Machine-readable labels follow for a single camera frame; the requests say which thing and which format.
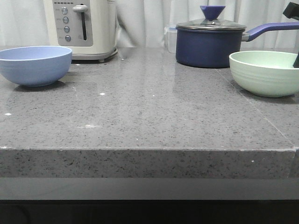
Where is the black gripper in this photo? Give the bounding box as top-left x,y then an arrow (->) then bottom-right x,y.
283,2 -> 299,68

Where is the green bowl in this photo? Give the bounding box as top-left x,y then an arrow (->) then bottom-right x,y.
229,50 -> 299,98

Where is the blue bowl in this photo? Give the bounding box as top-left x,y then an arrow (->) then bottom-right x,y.
0,46 -> 72,87

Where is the glass pot lid blue knob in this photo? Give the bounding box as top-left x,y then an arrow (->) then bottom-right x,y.
176,6 -> 246,31

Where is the dark blue saucepan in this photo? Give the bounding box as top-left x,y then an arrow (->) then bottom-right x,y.
176,22 -> 299,68

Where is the clear plastic container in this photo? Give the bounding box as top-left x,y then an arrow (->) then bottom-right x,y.
164,24 -> 177,53

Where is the white curtain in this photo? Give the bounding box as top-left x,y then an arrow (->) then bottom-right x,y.
0,0 -> 288,48

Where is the cream toaster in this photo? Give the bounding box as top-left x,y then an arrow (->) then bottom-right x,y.
43,0 -> 118,63

